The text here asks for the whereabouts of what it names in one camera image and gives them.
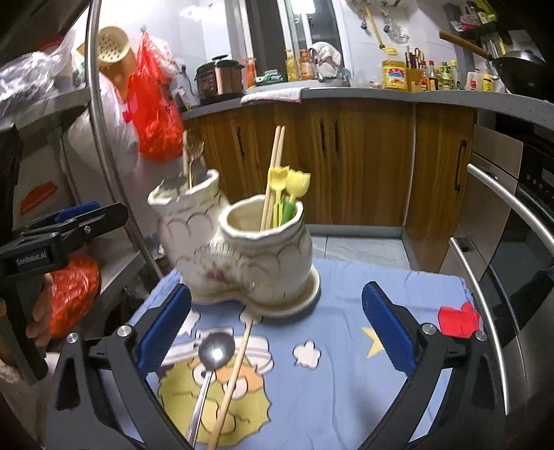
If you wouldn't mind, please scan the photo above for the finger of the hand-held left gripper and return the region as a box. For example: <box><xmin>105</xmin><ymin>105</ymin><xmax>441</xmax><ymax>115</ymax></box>
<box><xmin>25</xmin><ymin>201</ymin><xmax>100</xmax><ymax>238</ymax></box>
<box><xmin>55</xmin><ymin>202</ymin><xmax>129</xmax><ymax>255</ymax></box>

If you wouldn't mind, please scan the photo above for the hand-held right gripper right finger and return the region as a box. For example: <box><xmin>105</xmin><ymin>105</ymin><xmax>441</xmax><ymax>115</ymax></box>
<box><xmin>358</xmin><ymin>280</ymin><xmax>508</xmax><ymax>450</ymax></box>

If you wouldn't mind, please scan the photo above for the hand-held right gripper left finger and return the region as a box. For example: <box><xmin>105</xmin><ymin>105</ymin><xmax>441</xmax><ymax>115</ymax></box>
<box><xmin>45</xmin><ymin>283</ymin><xmax>196</xmax><ymax>450</ymax></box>

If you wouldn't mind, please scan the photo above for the metal spoon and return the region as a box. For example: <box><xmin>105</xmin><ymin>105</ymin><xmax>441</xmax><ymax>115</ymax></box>
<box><xmin>186</xmin><ymin>332</ymin><xmax>236</xmax><ymax>447</ymax></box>

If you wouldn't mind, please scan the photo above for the wooden chopstick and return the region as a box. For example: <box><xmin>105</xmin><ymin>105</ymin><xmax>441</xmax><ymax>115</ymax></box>
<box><xmin>207</xmin><ymin>309</ymin><xmax>257</xmax><ymax>450</ymax></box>
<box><xmin>265</xmin><ymin>125</ymin><xmax>287</xmax><ymax>228</ymax></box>
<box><xmin>181</xmin><ymin>129</ymin><xmax>195</xmax><ymax>190</ymax></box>
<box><xmin>259</xmin><ymin>125</ymin><xmax>283</xmax><ymax>231</ymax></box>

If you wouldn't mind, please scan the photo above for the white ceramic utensil holder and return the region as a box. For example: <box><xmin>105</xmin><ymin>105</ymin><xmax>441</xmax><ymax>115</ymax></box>
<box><xmin>147</xmin><ymin>168</ymin><xmax>323</xmax><ymax>320</ymax></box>

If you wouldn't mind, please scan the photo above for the yellow tulip plastic utensil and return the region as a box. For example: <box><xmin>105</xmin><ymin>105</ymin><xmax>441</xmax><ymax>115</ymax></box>
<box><xmin>280</xmin><ymin>169</ymin><xmax>312</xmax><ymax>226</ymax></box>
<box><xmin>267</xmin><ymin>165</ymin><xmax>289</xmax><ymax>228</ymax></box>

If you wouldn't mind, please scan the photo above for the person's left hand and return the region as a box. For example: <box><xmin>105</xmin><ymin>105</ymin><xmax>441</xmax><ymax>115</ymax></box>
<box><xmin>25</xmin><ymin>272</ymin><xmax>56</xmax><ymax>349</ymax></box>

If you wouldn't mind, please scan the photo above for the white box with red label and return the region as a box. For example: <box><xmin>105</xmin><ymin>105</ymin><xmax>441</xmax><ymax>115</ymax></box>
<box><xmin>12</xmin><ymin>159</ymin><xmax>71</xmax><ymax>218</ymax></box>

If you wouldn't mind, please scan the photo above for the blue printed tablecloth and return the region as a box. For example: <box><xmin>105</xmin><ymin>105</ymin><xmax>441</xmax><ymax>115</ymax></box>
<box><xmin>116</xmin><ymin>257</ymin><xmax>484</xmax><ymax>450</ymax></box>

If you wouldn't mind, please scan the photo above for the chrome metal pole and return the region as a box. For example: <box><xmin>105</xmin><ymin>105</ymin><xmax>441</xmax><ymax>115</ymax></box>
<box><xmin>85</xmin><ymin>0</ymin><xmax>175</xmax><ymax>278</ymax></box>

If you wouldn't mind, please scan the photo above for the red plastic piece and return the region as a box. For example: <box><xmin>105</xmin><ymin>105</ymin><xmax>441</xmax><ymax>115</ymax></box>
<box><xmin>437</xmin><ymin>301</ymin><xmax>484</xmax><ymax>339</ymax></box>

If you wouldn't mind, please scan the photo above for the red mesh bag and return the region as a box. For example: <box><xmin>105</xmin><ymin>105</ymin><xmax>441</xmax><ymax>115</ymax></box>
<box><xmin>48</xmin><ymin>253</ymin><xmax>103</xmax><ymax>339</ymax></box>

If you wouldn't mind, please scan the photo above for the white plastic bag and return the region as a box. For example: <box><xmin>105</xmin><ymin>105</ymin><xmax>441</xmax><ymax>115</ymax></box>
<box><xmin>67</xmin><ymin>80</ymin><xmax>140</xmax><ymax>174</ymax></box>

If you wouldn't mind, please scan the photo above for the red plastic bag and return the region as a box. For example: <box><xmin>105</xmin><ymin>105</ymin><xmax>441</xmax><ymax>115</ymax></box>
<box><xmin>127</xmin><ymin>31</ymin><xmax>186</xmax><ymax>164</ymax></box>

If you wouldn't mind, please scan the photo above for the clear plastic bag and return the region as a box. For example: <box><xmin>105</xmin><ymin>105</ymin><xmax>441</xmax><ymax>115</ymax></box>
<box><xmin>0</xmin><ymin>36</ymin><xmax>84</xmax><ymax>118</ymax></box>

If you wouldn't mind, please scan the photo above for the stainless built-in oven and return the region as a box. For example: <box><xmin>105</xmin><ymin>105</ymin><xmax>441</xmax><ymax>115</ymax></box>
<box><xmin>447</xmin><ymin>125</ymin><xmax>554</xmax><ymax>417</ymax></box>

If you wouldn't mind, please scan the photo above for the beige plastic colander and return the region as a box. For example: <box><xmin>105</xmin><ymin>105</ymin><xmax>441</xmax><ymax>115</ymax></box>
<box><xmin>77</xmin><ymin>26</ymin><xmax>136</xmax><ymax>98</ymax></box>

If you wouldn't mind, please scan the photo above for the wooden kitchen cabinet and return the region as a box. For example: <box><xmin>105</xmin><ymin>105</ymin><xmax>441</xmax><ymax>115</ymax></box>
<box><xmin>181</xmin><ymin>85</ymin><xmax>477</xmax><ymax>261</ymax></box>

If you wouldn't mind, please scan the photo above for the electric pressure cooker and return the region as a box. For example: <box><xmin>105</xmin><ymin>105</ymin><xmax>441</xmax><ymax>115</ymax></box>
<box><xmin>195</xmin><ymin>54</ymin><xmax>247</xmax><ymax>105</ymax></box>

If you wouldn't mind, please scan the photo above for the white dish cloth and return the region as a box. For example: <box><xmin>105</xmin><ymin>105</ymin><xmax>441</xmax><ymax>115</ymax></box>
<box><xmin>240</xmin><ymin>88</ymin><xmax>304</xmax><ymax>105</ymax></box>

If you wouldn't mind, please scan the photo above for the green packet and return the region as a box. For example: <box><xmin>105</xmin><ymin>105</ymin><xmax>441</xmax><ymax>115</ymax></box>
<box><xmin>254</xmin><ymin>70</ymin><xmax>287</xmax><ymax>86</ymax></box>

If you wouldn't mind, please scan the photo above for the wooden knife block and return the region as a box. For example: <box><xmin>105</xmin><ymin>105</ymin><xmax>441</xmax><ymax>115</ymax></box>
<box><xmin>406</xmin><ymin>51</ymin><xmax>423</xmax><ymax>93</ymax></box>

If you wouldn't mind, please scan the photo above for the yellow oil jug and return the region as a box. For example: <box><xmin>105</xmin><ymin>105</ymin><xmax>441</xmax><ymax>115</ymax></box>
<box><xmin>381</xmin><ymin>59</ymin><xmax>410</xmax><ymax>92</ymax></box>

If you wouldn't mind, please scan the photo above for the orange liquid bottle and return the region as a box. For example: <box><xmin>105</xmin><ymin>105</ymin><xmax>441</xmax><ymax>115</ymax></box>
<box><xmin>298</xmin><ymin>48</ymin><xmax>315</xmax><ymax>81</ymax></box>

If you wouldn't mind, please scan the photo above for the row of condiment bottles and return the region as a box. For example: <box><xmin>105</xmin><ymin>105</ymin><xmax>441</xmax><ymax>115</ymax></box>
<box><xmin>420</xmin><ymin>59</ymin><xmax>497</xmax><ymax>92</ymax></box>

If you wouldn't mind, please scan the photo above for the window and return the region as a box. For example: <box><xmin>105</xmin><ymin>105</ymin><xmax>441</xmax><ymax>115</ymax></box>
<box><xmin>233</xmin><ymin>0</ymin><xmax>348</xmax><ymax>79</ymax></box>

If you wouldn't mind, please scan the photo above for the white rag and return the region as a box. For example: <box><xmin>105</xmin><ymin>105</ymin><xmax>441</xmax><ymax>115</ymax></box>
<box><xmin>311</xmin><ymin>42</ymin><xmax>343</xmax><ymax>66</ymax></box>

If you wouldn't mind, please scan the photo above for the black wok with wooden handle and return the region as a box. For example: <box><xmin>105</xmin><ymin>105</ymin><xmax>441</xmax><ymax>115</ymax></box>
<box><xmin>439</xmin><ymin>29</ymin><xmax>548</xmax><ymax>95</ymax></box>

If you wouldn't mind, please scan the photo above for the yellow hose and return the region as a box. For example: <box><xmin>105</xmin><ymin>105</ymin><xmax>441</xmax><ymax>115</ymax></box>
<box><xmin>363</xmin><ymin>3</ymin><xmax>391</xmax><ymax>53</ymax></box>

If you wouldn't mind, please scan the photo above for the black wall shelf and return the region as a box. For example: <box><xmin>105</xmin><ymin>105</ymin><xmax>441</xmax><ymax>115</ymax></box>
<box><xmin>449</xmin><ymin>0</ymin><xmax>508</xmax><ymax>34</ymax></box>

